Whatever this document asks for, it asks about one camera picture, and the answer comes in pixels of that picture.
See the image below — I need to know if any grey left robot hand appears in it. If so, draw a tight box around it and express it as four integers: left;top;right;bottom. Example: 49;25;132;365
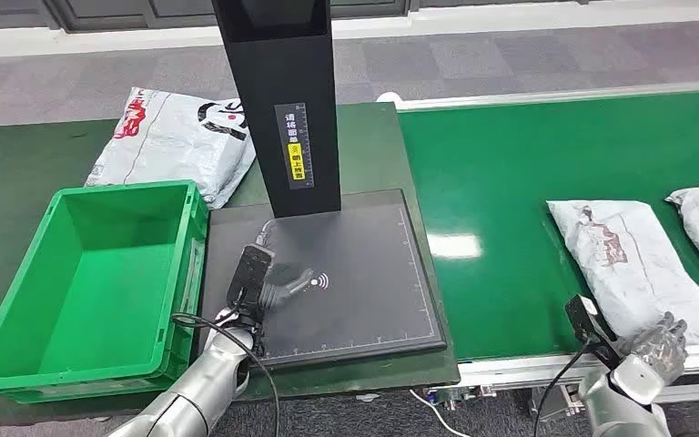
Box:
254;219;316;311

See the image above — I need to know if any black inbound scanner machine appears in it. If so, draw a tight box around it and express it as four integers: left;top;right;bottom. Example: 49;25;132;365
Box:
197;0;449;371

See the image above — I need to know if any green conveyor belt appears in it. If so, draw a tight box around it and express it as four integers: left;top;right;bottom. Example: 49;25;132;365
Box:
394;78;699;417

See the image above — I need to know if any large grey mailer black print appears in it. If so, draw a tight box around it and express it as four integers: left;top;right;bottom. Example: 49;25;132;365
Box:
84;86;258;210

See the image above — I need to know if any small green circuit board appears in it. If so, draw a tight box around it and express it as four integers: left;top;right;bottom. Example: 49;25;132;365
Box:
428;385;499;412

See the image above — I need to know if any green plastic crate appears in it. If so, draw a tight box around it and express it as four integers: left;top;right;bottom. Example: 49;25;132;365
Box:
0;179;210;404

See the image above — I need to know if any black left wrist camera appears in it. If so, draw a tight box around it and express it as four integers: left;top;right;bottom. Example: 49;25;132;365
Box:
227;244;275;330

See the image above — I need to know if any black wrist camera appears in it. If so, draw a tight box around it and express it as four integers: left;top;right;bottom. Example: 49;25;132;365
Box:
565;294;622;369
227;244;275;330

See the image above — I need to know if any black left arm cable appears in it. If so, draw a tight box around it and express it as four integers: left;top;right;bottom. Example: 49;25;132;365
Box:
171;312;281;437

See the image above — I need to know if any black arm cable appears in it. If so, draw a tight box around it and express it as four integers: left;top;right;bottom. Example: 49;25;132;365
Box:
171;312;281;437
532;343;592;437

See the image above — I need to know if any white floor cable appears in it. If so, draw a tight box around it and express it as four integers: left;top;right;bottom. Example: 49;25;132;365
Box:
408;389;474;437

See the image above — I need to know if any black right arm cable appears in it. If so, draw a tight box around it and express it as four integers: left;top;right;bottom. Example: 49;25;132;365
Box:
532;343;592;437

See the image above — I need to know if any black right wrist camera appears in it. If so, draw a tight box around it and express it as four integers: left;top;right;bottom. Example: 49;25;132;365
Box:
565;294;622;369

